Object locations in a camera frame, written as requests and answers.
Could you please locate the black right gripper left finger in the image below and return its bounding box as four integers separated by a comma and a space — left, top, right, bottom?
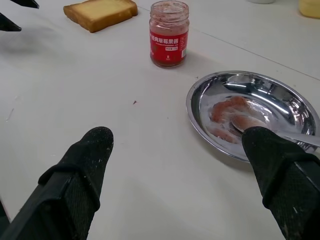
0, 126, 115, 240

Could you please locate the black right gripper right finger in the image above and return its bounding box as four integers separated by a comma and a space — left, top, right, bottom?
241, 126, 320, 240

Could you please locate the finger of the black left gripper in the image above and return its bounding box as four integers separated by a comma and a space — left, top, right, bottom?
0, 12, 22, 32
16, 0, 40, 10

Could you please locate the toast slice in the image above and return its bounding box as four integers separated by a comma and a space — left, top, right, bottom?
63, 0, 139, 33

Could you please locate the strawberry jam glass jar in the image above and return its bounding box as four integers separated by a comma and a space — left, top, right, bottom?
149, 0, 190, 68

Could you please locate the steel spoon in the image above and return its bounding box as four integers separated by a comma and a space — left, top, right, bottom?
231, 114, 320, 149

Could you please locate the round steel plate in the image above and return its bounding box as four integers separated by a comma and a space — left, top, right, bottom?
185, 70, 320, 163

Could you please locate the yellow container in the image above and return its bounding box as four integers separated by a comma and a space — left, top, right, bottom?
298, 0, 320, 19

